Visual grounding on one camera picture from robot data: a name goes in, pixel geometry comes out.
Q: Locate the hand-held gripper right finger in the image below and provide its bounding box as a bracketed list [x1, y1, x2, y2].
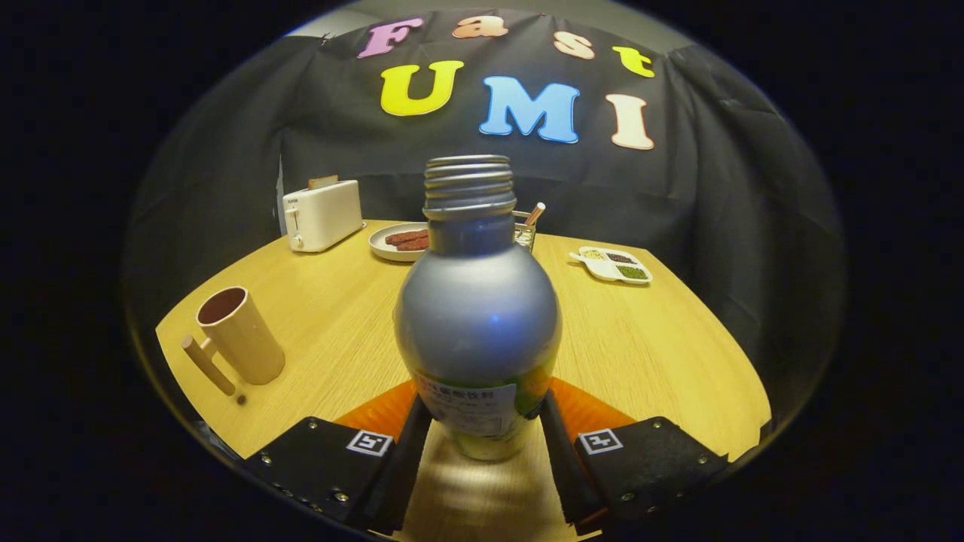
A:
[538, 376, 730, 537]

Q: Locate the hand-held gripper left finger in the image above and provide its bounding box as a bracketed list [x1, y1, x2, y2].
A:
[243, 379, 434, 535]

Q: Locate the silver bottle with green label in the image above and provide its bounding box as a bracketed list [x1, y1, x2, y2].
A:
[393, 155, 563, 462]

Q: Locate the beige cup with handle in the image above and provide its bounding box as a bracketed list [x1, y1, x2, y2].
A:
[181, 286, 286, 397]

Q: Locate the wooden table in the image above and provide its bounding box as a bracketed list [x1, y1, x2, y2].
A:
[155, 220, 773, 542]

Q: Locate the white divided dish with grains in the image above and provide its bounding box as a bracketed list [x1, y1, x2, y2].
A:
[569, 246, 654, 285]

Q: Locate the white round plate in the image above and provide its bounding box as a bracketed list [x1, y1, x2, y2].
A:
[368, 222, 430, 263]

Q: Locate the white toaster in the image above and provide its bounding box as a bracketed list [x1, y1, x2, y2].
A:
[282, 179, 365, 253]

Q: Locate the metal wire holder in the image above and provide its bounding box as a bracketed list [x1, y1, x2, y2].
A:
[512, 209, 538, 253]

